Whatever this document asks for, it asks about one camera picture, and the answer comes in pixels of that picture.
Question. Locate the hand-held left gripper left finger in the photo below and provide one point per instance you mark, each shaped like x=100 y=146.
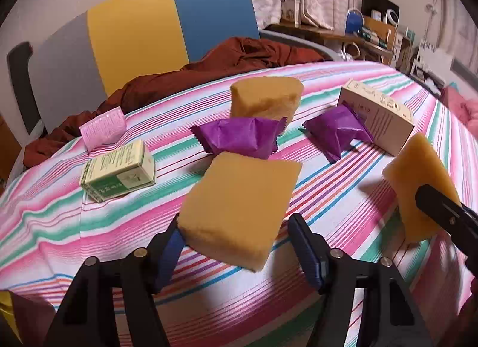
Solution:
x=170 y=253

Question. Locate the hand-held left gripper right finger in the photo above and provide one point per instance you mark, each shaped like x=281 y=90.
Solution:
x=308 y=253

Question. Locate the yellow sponge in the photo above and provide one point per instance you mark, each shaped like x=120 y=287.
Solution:
x=239 y=201
x=265 y=98
x=414 y=167

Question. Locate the cluttered side shelf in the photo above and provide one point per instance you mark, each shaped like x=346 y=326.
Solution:
x=317 y=33

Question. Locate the white shelf unit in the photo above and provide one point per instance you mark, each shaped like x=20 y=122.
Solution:
x=427 y=63

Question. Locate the pink green striped tablecloth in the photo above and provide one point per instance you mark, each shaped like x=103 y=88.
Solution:
x=112 y=227

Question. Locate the small green carton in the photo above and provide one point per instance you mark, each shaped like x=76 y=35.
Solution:
x=119 y=171

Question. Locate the dark red cloth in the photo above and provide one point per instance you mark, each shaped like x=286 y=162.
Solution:
x=242 y=55

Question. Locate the white box with purple print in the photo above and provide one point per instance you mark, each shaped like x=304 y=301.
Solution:
x=377 y=115

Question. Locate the white carton on desk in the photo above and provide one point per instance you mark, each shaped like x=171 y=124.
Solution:
x=289 y=9

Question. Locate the black box on desk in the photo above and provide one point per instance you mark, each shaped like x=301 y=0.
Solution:
x=379 y=5

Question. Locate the pink bedding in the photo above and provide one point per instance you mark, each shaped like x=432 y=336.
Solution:
x=461 y=106

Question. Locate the blue round object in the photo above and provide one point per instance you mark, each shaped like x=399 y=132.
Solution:
x=354 y=22

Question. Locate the purple packet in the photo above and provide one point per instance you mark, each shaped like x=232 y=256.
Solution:
x=239 y=136
x=336 y=130

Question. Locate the grey yellow blue chair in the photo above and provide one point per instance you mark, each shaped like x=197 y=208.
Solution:
x=130 y=40

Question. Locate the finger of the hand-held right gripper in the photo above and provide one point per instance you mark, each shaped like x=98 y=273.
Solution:
x=448 y=216

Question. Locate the pink tissue packet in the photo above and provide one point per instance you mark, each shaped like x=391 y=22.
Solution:
x=102 y=126

